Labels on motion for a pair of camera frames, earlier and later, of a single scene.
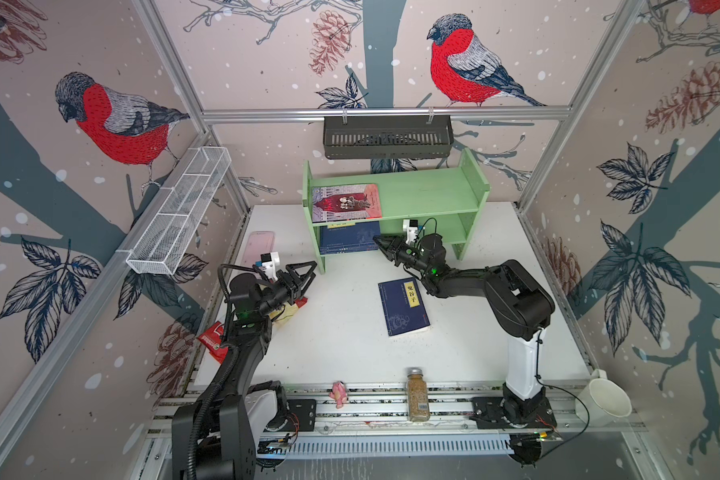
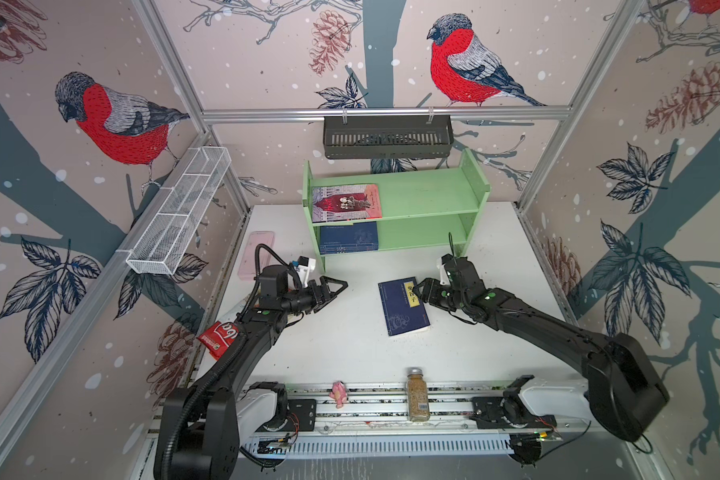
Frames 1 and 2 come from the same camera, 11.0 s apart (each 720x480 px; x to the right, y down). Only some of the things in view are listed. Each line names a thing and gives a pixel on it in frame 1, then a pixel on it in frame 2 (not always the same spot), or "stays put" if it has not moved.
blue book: (403, 306) stays put
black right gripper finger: (387, 245) → (430, 291)
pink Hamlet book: (345, 202) stays put
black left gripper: (292, 284) → (326, 297)
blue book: (360, 236) stays put
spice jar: (418, 409) stays put
